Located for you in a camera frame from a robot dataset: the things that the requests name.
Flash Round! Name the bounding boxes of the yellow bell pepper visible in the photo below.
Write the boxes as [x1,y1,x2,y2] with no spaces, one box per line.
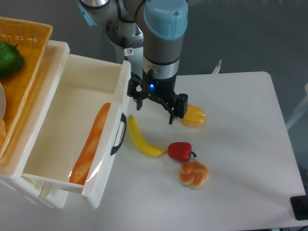
[180,104,205,126]

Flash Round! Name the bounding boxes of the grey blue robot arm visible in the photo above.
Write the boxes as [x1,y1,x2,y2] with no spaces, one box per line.
[77,0,188,119]

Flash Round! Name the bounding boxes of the white chair frame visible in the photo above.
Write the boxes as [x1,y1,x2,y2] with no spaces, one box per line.
[285,84,308,130]

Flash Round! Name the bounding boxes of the upper white drawer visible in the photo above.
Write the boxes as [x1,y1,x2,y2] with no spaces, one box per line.
[32,54,131,208]

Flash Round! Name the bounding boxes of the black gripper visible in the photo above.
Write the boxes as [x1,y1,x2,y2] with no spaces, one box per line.
[127,69,188,125]

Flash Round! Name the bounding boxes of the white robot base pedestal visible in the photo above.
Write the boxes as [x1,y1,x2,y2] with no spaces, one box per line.
[105,18,143,77]

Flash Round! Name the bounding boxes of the yellow banana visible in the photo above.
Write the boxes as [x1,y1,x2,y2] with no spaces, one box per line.
[127,115,168,157]

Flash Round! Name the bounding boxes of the green bell pepper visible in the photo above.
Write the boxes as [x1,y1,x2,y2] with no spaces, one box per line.
[0,42,25,78]

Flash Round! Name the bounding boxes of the black drawer handle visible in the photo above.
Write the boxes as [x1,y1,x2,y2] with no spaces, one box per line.
[110,113,127,156]

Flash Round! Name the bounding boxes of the orange woven basket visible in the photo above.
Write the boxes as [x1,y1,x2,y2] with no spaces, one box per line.
[0,17,53,160]

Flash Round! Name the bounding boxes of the long orange bread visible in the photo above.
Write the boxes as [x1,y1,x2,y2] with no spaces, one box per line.
[69,103,111,185]

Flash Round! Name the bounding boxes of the knotted bread roll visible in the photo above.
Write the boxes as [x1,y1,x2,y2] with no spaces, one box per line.
[178,161,209,190]

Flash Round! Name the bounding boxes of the red bell pepper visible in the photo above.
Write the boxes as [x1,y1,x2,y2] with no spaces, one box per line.
[168,142,197,162]

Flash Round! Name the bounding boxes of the white plate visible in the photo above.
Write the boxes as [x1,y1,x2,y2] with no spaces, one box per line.
[0,84,6,119]

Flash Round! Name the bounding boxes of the white drawer cabinet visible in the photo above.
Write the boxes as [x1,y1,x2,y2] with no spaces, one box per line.
[0,40,70,208]

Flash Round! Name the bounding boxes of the black device at edge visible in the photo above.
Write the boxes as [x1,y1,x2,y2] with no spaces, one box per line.
[290,195,308,220]

